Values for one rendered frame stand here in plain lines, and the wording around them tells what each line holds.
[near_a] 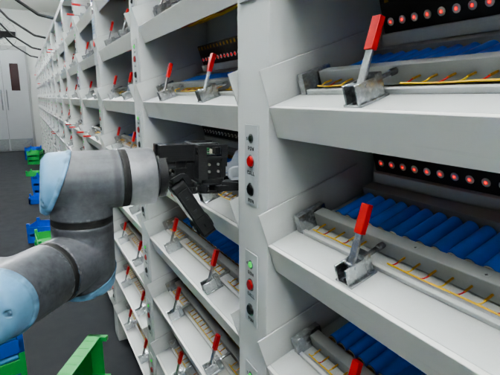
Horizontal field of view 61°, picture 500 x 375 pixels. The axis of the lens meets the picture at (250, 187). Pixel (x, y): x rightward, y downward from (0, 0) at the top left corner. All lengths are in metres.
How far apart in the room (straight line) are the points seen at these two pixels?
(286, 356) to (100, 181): 0.39
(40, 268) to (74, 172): 0.14
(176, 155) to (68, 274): 0.24
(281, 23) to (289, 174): 0.21
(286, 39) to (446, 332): 0.40
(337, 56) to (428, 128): 0.29
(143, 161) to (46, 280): 0.21
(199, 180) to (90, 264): 0.21
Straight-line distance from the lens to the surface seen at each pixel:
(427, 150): 0.40
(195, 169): 0.70
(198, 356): 1.09
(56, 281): 0.61
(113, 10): 1.97
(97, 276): 0.68
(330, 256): 0.56
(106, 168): 0.64
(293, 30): 0.61
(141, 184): 0.65
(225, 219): 0.75
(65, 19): 3.36
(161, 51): 1.26
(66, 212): 0.65
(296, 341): 0.69
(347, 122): 0.46
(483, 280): 0.45
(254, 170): 0.62
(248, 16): 0.64
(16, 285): 0.57
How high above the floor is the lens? 1.15
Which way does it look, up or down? 12 degrees down
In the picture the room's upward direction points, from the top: straight up
